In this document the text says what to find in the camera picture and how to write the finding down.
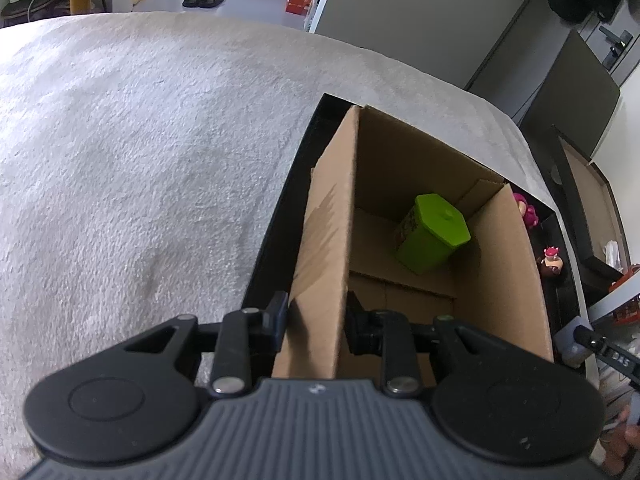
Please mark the black shallow tray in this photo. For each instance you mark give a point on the black shallow tray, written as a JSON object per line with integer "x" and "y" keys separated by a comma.
{"x": 280, "y": 240}

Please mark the pink bear toy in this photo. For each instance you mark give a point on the pink bear toy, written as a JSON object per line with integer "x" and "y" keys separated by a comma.
{"x": 528, "y": 215}

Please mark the green hexagonal container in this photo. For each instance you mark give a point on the green hexagonal container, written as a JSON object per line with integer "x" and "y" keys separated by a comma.
{"x": 431, "y": 240}

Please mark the grey entrance door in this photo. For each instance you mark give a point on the grey entrance door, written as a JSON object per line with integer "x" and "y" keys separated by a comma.
{"x": 631, "y": 10}

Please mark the brown cardboard box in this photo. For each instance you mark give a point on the brown cardboard box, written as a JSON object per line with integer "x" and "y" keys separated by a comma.
{"x": 325, "y": 260}

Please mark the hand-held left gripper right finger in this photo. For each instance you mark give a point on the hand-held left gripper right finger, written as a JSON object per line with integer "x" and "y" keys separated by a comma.
{"x": 356, "y": 327}

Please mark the white tissue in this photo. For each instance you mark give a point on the white tissue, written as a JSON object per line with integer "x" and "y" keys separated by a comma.
{"x": 614, "y": 254}

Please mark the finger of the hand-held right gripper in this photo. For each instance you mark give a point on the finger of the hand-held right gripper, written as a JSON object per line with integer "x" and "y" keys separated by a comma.
{"x": 567, "y": 342}

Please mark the white-edged black desk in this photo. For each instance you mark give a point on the white-edged black desk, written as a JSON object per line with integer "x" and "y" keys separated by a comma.
{"x": 612, "y": 300}

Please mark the person's right hand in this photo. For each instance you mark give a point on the person's right hand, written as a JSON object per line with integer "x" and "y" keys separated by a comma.
{"x": 626, "y": 447}

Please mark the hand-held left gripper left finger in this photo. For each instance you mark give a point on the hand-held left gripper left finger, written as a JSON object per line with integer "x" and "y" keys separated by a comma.
{"x": 276, "y": 316}

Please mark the white fluffy blanket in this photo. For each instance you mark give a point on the white fluffy blanket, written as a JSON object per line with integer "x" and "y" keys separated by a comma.
{"x": 125, "y": 160}

